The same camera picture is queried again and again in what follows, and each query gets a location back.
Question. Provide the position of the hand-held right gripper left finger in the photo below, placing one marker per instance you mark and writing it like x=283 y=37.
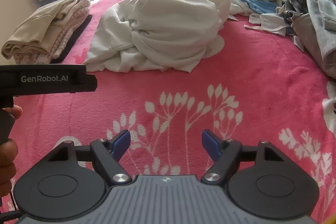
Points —
x=120 y=144

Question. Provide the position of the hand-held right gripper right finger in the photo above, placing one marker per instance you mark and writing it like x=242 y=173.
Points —
x=210 y=144

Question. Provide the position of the white sweatshirt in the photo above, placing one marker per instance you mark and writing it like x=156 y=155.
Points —
x=162 y=24

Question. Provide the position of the person's left hand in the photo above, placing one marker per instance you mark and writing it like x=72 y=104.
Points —
x=8 y=166

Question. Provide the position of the folded pink checked garment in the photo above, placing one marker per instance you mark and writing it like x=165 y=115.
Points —
x=65 y=29

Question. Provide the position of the folded beige garment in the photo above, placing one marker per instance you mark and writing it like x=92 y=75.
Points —
x=34 y=29

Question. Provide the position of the pink floral blanket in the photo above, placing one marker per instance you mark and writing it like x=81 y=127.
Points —
x=236 y=77

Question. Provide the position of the white thin cloth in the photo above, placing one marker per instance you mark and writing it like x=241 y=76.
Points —
x=237 y=5

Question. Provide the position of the blue garment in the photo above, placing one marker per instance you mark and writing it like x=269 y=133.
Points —
x=262 y=6

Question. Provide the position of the taupe grey garment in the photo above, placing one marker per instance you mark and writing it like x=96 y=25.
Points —
x=304 y=27

